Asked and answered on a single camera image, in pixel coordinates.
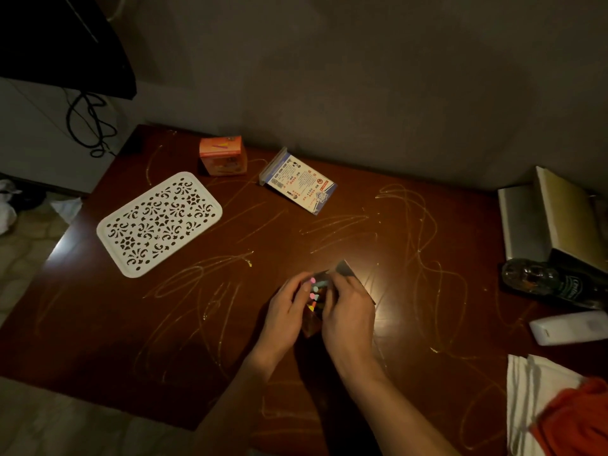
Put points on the orange cloth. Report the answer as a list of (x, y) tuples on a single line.
[(577, 420)]

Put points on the person's right forearm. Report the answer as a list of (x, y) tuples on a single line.
[(394, 413)]

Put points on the person's left thumb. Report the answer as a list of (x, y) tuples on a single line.
[(304, 306)]

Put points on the box of coloured crayons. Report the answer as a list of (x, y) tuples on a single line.
[(319, 296)]

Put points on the orange crayon box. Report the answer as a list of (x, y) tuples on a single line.
[(223, 154)]

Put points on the person's left forearm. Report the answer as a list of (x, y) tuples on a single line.
[(228, 408)]

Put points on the white remote control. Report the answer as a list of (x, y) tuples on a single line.
[(567, 327)]

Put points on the white and blue printed box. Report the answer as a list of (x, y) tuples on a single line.
[(298, 181)]

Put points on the black monitor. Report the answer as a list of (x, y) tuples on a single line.
[(57, 42)]

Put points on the white folded cloth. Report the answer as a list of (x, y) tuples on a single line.
[(525, 398)]

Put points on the person's right hand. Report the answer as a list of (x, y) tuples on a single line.
[(349, 322)]

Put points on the person's right fingers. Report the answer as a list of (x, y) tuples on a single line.
[(338, 287)]

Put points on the white crumpled bag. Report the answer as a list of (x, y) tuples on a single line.
[(6, 206)]

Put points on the white perforated plastic tray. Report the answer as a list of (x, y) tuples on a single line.
[(159, 224)]

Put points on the dark plastic bottle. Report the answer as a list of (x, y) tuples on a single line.
[(546, 280)]

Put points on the person's left hand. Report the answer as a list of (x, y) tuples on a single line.
[(280, 320)]

